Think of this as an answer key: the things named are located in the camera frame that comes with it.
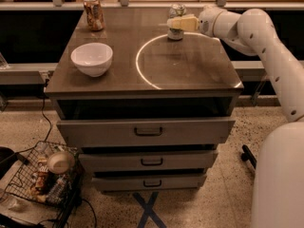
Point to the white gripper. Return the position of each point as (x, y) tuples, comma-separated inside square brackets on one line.
[(205, 23)]

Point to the green white 7up can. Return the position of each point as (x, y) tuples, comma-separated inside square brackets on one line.
[(175, 32)]

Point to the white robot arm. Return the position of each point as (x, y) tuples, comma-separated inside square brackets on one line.
[(278, 195)]

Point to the orange patterned soda can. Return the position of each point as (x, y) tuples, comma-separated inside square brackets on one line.
[(94, 14)]

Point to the white ceramic bowl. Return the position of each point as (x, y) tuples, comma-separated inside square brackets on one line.
[(92, 59)]

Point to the small white bowl in basket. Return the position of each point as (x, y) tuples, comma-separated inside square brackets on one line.
[(60, 162)]

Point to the grey drawer cabinet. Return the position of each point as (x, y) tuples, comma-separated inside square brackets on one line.
[(151, 77)]

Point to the top grey drawer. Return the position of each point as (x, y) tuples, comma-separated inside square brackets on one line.
[(108, 133)]

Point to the grey drawer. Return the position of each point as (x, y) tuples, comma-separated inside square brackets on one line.
[(108, 133), (149, 182), (148, 161)]

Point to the middle grey drawer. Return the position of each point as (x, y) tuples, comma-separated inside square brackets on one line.
[(148, 161)]

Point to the black chair base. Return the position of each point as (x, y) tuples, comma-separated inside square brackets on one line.
[(247, 155)]

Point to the bottom grey drawer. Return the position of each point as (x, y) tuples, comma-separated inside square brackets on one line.
[(149, 182)]

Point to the plastic water bottle in basket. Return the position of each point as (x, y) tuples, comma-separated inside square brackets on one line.
[(56, 193)]

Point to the black wire basket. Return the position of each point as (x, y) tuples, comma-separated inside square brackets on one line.
[(32, 181)]

